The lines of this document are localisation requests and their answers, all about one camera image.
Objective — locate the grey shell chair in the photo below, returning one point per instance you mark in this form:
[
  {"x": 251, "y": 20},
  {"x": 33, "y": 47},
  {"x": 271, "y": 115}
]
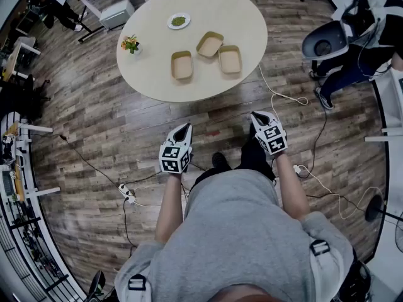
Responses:
[{"x": 330, "y": 33}]

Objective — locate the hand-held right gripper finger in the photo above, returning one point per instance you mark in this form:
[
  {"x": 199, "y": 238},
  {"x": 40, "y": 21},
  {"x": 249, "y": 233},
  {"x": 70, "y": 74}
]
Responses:
[
  {"x": 269, "y": 118},
  {"x": 255, "y": 125}
]

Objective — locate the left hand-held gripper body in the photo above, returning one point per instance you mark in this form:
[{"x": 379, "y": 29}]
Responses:
[{"x": 171, "y": 164}]

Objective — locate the person's black left shoe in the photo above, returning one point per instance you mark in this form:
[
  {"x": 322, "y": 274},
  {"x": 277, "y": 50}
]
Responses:
[{"x": 220, "y": 160}]

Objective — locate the white round plate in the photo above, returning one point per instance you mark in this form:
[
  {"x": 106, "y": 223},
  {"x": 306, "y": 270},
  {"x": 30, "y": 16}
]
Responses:
[{"x": 170, "y": 25}]

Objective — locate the person's black trousers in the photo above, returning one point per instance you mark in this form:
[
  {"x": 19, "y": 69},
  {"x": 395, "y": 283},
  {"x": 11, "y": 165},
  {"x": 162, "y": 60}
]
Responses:
[{"x": 252, "y": 156}]

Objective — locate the pile of green peas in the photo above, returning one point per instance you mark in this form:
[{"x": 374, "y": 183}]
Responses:
[{"x": 179, "y": 21}]

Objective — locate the white metal cabinet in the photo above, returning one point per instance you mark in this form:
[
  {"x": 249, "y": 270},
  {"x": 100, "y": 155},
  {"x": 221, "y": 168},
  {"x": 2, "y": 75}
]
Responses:
[{"x": 116, "y": 13}]

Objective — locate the potted orange flower plant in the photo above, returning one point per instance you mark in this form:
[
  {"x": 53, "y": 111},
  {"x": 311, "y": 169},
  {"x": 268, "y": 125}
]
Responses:
[{"x": 130, "y": 44}]

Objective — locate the black standing fan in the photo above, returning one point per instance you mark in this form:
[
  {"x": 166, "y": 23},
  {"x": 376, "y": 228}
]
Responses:
[{"x": 374, "y": 208}]

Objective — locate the white power strip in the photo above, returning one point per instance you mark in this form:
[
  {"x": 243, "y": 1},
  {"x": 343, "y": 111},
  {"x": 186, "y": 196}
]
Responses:
[{"x": 127, "y": 193}]

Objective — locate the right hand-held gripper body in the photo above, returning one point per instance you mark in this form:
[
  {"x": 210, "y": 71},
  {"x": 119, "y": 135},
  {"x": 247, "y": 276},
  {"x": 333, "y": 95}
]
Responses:
[{"x": 274, "y": 140}]

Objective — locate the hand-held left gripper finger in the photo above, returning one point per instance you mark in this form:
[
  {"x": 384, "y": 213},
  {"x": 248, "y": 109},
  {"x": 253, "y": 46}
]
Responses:
[
  {"x": 175, "y": 135},
  {"x": 189, "y": 138}
]

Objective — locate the black office chair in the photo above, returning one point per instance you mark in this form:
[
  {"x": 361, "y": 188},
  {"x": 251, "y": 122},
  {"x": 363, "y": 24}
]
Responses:
[{"x": 15, "y": 99}]

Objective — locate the person's left forearm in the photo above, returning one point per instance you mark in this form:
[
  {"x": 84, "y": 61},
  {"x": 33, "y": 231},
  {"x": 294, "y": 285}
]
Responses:
[{"x": 170, "y": 206}]

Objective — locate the person's right forearm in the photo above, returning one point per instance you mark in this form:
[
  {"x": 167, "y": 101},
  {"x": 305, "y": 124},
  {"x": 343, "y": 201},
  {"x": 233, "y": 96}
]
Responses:
[{"x": 291, "y": 187}]

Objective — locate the tan paper tray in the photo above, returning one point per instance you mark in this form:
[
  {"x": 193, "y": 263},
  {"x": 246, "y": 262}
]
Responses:
[
  {"x": 182, "y": 66},
  {"x": 209, "y": 46},
  {"x": 230, "y": 60}
]

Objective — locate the white frame workbench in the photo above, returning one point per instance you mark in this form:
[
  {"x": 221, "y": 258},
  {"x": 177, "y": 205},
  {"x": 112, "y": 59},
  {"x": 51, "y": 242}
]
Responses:
[{"x": 37, "y": 127}]

